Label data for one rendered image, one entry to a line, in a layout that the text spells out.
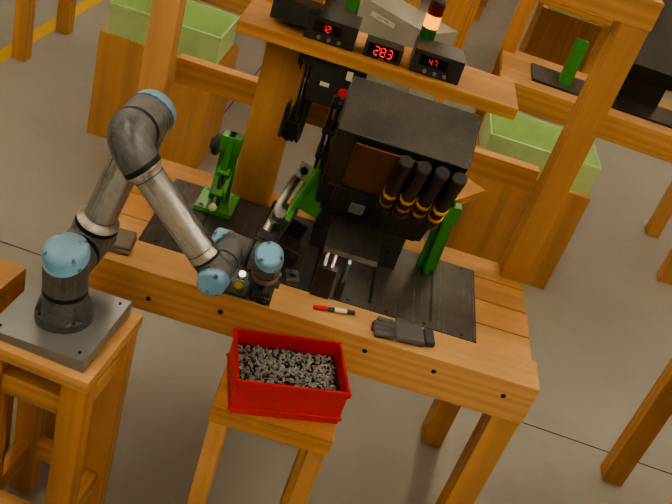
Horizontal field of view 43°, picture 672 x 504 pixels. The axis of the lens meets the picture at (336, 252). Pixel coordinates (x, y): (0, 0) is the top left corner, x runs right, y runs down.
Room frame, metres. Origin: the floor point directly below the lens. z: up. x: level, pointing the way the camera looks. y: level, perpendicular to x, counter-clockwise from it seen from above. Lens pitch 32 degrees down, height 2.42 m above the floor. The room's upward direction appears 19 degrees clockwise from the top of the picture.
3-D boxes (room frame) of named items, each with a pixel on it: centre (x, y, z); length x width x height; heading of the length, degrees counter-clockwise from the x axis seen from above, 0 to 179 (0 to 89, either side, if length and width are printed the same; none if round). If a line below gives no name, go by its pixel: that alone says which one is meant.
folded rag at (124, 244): (2.05, 0.62, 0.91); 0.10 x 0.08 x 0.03; 7
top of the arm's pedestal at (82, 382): (1.69, 0.63, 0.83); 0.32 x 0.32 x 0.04; 86
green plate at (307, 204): (2.28, 0.12, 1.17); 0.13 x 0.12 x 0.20; 93
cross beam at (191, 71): (2.71, 0.07, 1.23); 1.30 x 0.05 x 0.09; 93
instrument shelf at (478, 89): (2.61, 0.07, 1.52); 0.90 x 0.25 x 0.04; 93
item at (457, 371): (2.07, 0.04, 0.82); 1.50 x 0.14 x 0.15; 93
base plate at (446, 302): (2.35, 0.05, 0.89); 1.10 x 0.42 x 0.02; 93
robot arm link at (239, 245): (1.79, 0.26, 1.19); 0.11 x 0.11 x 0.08; 89
